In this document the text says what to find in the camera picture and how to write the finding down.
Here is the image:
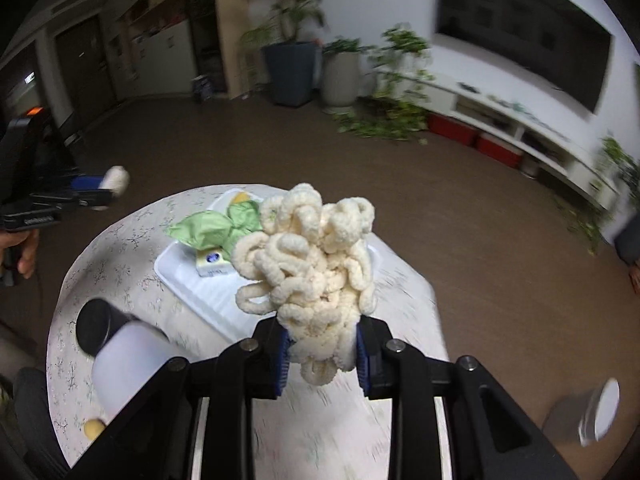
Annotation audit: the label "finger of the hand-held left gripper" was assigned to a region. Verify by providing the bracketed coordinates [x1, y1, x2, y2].
[30, 191, 113, 212]
[30, 174, 108, 197]

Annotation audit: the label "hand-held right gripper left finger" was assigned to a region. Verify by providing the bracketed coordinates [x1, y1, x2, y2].
[65, 317, 293, 480]

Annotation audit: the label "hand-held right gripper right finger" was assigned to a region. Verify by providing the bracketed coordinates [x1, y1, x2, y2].
[354, 314, 581, 480]

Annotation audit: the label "cream round puff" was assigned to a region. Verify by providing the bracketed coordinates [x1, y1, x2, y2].
[100, 166, 131, 206]

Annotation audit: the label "cream chenille duster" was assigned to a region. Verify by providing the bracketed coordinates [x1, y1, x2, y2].
[234, 183, 378, 388]

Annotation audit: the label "white plastic tray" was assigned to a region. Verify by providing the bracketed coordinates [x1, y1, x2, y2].
[154, 187, 386, 346]

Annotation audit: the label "green cloth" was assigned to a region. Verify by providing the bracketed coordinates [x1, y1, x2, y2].
[165, 201, 263, 256]

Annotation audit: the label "person's left hand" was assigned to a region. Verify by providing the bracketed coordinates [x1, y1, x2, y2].
[0, 227, 41, 281]

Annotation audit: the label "black cylinder container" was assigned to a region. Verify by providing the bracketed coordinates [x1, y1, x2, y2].
[76, 299, 136, 358]

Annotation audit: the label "translucent plastic container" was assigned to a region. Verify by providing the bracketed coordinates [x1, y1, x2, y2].
[91, 322, 191, 418]

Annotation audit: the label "grey fabric chair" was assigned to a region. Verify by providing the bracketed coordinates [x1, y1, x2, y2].
[0, 367, 66, 480]

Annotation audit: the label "grey trash can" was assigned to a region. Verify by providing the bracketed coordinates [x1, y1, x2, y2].
[542, 377, 621, 448]

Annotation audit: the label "tall plant in blue pot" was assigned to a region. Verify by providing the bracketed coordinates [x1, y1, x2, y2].
[240, 0, 326, 107]

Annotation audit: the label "red storage box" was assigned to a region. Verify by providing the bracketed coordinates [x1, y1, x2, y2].
[475, 132, 525, 168]
[429, 112, 480, 147]

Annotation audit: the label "trailing vine plant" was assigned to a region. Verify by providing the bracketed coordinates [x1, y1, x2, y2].
[335, 25, 436, 143]

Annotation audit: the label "vines on floor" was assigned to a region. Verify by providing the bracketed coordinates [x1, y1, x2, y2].
[550, 195, 617, 257]

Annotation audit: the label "plant in ribbed grey pot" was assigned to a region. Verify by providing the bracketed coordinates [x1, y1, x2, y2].
[320, 37, 369, 109]

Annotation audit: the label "large-leaf plant in dark pot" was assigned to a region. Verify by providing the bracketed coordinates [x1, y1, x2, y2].
[614, 220, 640, 267]

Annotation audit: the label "white television cabinet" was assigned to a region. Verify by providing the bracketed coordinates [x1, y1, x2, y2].
[425, 72, 621, 211]

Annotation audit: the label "hanging plant on cabinet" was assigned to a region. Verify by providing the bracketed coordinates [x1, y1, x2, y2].
[595, 137, 640, 201]

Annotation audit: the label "wall cabinets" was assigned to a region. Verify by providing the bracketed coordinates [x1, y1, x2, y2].
[0, 0, 217, 128]

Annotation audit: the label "wall television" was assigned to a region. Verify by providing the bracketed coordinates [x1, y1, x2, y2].
[436, 0, 613, 115]

